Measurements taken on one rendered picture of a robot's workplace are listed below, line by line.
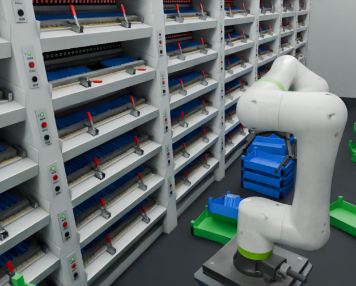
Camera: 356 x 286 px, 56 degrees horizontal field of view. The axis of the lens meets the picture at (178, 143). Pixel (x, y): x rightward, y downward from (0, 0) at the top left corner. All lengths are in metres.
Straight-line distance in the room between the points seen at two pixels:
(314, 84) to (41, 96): 0.95
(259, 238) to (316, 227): 0.19
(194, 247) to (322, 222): 0.91
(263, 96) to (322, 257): 1.14
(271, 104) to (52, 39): 0.71
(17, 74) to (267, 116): 0.72
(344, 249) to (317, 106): 1.19
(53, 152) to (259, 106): 0.69
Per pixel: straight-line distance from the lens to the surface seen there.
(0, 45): 1.07
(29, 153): 1.18
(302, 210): 1.07
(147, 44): 1.61
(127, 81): 1.44
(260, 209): 1.14
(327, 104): 0.90
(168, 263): 1.78
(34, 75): 1.12
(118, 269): 1.73
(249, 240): 1.18
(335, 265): 1.86
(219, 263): 1.29
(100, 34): 1.32
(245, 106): 0.92
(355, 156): 2.97
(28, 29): 1.12
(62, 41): 1.20
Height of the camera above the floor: 1.16
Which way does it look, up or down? 21 degrees down
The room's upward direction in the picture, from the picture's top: 3 degrees counter-clockwise
